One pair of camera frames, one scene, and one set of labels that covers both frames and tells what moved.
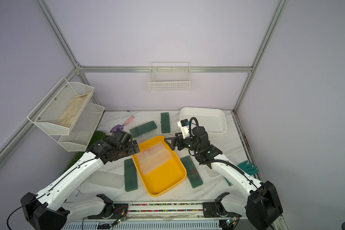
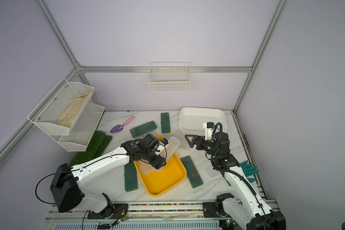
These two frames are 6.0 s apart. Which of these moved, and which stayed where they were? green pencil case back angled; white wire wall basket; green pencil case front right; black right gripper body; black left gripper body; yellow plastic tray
Moved: black left gripper body; black right gripper body
Stayed: green pencil case front right; white wire wall basket; green pencil case back angled; yellow plastic tray
